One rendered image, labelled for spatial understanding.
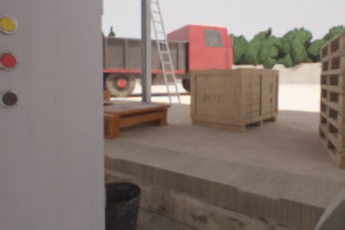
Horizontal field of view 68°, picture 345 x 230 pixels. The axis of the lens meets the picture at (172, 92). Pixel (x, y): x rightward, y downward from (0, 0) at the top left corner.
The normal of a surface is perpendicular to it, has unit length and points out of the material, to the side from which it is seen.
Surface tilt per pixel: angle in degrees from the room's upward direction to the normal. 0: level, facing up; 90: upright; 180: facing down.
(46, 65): 90
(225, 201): 90
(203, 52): 90
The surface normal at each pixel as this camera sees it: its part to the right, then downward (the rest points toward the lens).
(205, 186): -0.54, 0.04
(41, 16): 0.83, 0.03
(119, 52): 0.39, 0.04
